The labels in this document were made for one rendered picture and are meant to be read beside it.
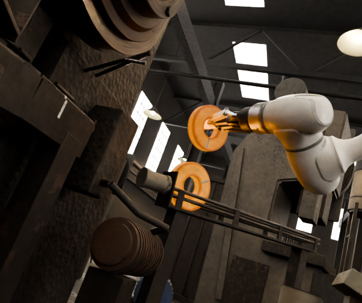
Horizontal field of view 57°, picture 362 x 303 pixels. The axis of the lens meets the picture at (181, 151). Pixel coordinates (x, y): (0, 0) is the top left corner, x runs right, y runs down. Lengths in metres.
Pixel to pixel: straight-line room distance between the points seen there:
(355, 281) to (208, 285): 2.34
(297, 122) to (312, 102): 0.06
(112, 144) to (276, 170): 2.62
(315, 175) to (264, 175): 2.46
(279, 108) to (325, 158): 0.17
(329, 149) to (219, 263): 2.50
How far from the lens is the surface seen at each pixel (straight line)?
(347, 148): 0.92
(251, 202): 3.31
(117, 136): 0.89
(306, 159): 0.90
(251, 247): 3.20
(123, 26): 0.84
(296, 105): 0.84
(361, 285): 1.08
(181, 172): 1.01
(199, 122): 1.07
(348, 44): 6.07
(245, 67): 9.95
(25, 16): 0.32
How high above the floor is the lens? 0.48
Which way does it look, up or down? 17 degrees up
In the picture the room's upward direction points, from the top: 20 degrees clockwise
